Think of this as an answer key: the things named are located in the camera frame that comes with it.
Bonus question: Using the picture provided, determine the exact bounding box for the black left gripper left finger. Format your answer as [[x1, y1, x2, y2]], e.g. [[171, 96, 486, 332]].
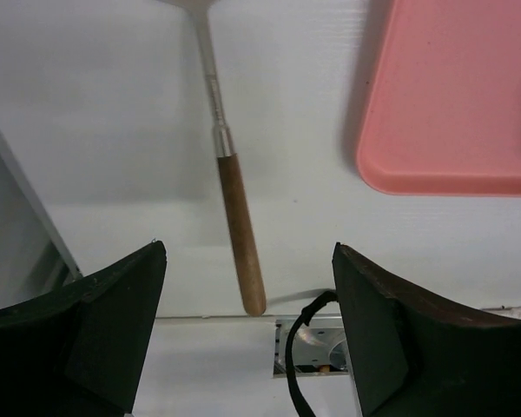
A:
[[0, 241, 167, 416]]

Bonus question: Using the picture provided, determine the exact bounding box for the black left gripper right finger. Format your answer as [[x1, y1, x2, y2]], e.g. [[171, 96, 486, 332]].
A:
[[333, 244, 521, 416]]

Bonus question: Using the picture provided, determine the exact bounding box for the wooden handled metal spatula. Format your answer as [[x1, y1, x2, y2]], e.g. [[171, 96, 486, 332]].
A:
[[170, 1, 267, 317]]

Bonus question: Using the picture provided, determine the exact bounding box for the pink plastic tray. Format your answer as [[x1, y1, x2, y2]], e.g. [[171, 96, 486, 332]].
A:
[[356, 1, 521, 196]]

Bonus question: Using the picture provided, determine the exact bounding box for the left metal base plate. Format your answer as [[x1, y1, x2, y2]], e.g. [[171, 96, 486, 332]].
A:
[[273, 314, 349, 378]]

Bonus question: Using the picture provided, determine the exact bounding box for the black cable at base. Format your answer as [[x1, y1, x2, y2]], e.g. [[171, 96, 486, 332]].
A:
[[283, 290, 338, 417]]

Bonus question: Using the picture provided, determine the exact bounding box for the aluminium table frame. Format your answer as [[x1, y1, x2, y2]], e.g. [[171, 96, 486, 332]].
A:
[[0, 102, 82, 288]]

